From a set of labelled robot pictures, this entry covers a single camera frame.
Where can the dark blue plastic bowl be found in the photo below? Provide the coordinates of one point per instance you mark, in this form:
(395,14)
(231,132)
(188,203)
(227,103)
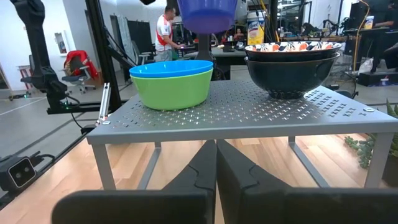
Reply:
(206,17)

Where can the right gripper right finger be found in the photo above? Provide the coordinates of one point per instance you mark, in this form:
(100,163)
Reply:
(233,180)

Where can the grey background table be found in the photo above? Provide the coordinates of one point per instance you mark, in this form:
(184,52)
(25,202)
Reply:
(224,53)

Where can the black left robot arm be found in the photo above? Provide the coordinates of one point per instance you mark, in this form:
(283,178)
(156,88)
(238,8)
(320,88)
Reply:
(204,46)

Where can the small black table camera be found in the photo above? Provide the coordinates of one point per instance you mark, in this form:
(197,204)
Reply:
(17,174)

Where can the green plastic bowl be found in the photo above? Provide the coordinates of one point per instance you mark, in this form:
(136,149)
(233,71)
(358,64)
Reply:
(172,93)

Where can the light blue plastic bowl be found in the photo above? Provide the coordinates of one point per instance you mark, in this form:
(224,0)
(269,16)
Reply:
(168,69)

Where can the floral patterned ceramic bowl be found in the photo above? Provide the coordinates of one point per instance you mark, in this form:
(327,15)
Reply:
(292,46)
(289,77)

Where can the disinfecting wipes canister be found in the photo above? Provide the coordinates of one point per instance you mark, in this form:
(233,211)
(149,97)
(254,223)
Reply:
(369,22)
(255,31)

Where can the red jacket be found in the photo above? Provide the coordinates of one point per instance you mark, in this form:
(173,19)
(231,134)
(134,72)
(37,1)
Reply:
(82,59)

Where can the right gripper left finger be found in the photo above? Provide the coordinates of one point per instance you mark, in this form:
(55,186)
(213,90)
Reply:
(202,174)

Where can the potted succulent plant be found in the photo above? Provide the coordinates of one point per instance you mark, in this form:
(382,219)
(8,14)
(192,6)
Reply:
(362,149)

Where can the grey office chair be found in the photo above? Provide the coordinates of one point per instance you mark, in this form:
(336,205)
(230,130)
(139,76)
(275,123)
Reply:
(77,82)

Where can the grey perforated metal shelf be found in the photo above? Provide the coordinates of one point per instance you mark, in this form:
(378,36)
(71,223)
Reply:
(236,124)

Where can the silver metal bar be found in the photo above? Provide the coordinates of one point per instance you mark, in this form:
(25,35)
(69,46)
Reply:
(104,102)

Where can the person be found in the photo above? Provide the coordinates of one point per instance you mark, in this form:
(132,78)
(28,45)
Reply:
(239,32)
(163,31)

